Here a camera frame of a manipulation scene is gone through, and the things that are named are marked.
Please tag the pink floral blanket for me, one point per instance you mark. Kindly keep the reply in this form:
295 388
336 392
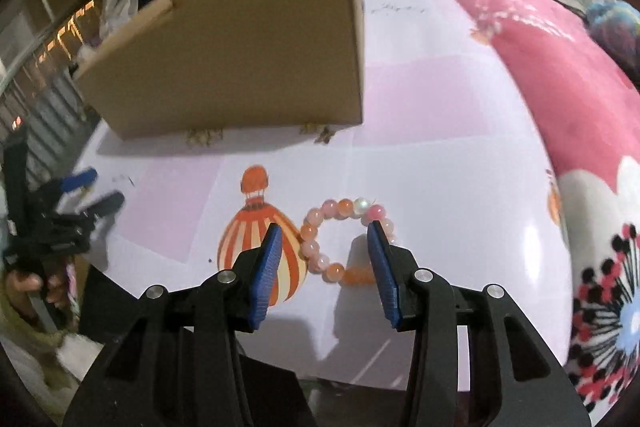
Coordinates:
550 82

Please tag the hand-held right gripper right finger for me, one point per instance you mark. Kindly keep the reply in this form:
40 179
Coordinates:
384 277

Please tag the person's left hand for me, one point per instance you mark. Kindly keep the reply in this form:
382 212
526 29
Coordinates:
27 282

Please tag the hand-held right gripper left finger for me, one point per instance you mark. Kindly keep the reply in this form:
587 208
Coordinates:
262 277

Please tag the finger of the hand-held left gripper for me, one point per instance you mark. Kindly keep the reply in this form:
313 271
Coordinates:
77 179
107 203

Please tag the person's left forearm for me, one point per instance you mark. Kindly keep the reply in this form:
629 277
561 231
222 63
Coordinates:
30 347

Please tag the blue patterned pillow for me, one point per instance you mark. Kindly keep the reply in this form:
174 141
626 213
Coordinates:
615 27

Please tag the brown cardboard box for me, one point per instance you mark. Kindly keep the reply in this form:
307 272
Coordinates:
225 57

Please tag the gold butterfly earring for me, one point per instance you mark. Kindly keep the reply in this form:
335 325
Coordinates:
325 135

